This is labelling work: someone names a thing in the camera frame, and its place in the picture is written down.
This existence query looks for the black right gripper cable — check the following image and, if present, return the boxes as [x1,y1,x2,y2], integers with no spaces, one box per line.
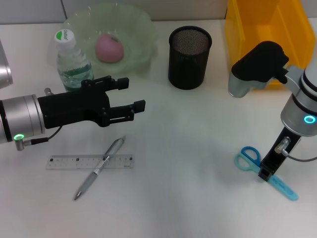
[274,136,317,163]

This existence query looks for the blue teal scissors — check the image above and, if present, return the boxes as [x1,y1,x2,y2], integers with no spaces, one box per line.
[234,146,299,202]

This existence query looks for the grey ballpoint pen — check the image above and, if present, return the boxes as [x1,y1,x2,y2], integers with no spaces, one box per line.
[71,134,127,201]

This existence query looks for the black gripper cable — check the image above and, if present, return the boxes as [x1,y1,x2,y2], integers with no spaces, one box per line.
[13,125,62,151]
[274,136,317,163]

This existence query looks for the pink peach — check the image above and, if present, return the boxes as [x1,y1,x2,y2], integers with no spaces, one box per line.
[95,34,124,64]

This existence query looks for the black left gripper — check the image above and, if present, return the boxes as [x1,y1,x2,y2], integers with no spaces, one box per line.
[37,75,146,129]

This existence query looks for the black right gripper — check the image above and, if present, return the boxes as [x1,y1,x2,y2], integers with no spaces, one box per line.
[258,124,302,181]

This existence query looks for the transparent plastic ruler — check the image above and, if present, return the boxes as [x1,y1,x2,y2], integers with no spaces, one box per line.
[46,154,136,171]

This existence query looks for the yellow plastic bin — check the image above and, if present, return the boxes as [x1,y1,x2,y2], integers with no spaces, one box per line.
[224,0,317,91]

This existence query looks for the clear green-label water bottle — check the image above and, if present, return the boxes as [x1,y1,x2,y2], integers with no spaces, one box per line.
[53,29,95,93]

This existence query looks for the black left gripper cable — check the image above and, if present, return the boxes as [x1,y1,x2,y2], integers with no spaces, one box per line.
[13,125,62,151]

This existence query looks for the black mesh pen holder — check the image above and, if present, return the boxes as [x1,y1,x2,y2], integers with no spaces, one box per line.
[167,26,212,90]

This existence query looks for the translucent green fruit plate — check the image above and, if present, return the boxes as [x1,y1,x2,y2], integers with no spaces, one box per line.
[47,3,159,84]

